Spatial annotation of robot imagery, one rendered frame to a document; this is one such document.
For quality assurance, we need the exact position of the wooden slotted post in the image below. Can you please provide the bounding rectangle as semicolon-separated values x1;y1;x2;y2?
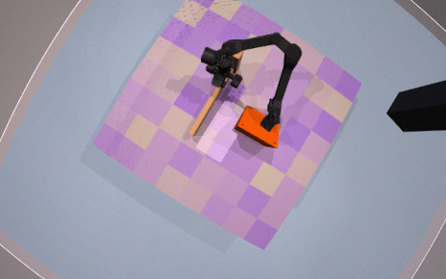
230;51;243;74

